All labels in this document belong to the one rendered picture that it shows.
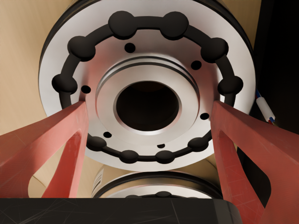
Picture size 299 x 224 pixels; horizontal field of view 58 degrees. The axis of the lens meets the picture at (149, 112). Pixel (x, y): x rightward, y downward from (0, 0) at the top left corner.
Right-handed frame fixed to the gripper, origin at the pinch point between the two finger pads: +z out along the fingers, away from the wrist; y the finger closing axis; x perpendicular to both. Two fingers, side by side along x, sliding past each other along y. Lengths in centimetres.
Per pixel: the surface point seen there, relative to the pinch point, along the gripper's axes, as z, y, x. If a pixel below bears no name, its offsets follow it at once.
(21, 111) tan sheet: 4.1, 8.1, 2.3
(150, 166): 1.0, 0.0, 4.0
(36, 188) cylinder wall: 3.6, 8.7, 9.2
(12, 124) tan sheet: 4.1, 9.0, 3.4
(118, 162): 1.0, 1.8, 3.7
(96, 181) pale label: 3.3, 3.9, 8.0
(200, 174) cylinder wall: 2.4, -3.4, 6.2
